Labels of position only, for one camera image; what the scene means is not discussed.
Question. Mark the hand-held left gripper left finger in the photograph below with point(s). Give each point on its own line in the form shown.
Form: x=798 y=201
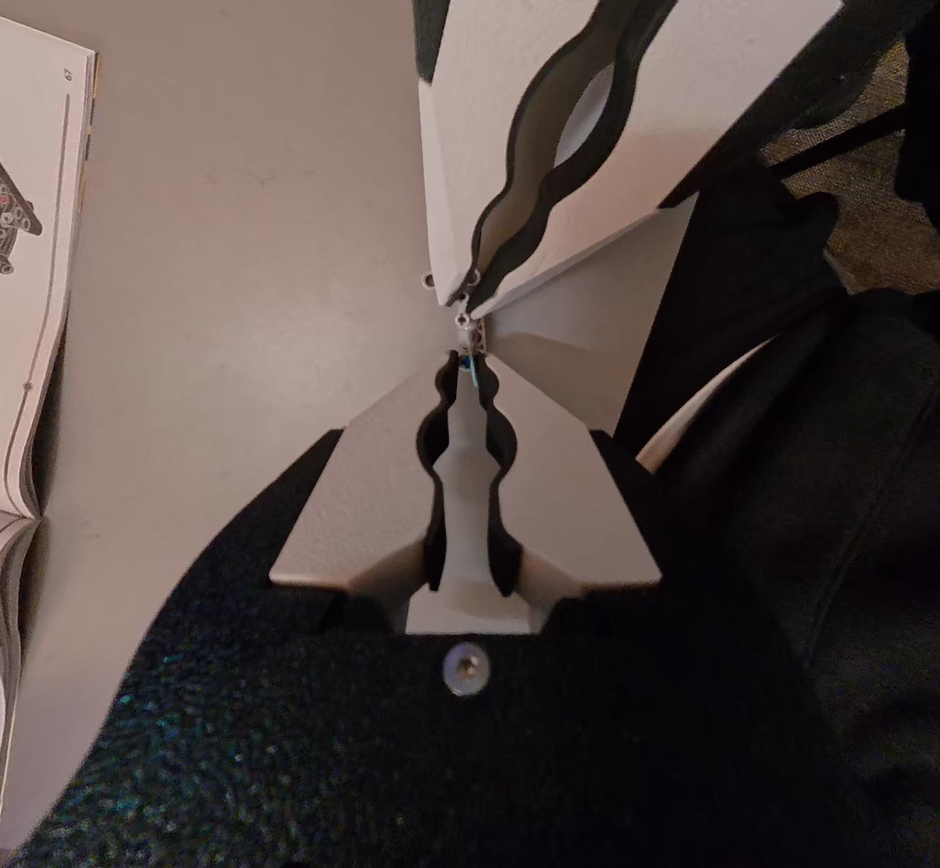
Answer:
x=367 y=501

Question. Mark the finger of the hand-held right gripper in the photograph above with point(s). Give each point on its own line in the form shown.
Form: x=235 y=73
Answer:
x=705 y=75
x=485 y=60

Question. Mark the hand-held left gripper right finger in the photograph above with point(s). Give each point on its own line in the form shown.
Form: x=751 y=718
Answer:
x=580 y=508

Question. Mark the small grey toy brick assembly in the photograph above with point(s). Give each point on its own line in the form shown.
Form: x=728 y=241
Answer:
x=474 y=335

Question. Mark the white desk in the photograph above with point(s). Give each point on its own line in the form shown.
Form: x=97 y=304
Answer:
x=220 y=222

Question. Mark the black chair leg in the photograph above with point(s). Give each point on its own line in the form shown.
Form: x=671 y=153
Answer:
x=844 y=141

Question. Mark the black chair with white rim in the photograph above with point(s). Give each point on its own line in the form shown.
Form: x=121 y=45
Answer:
x=697 y=405

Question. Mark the instruction booklet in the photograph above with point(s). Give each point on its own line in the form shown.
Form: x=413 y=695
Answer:
x=37 y=258

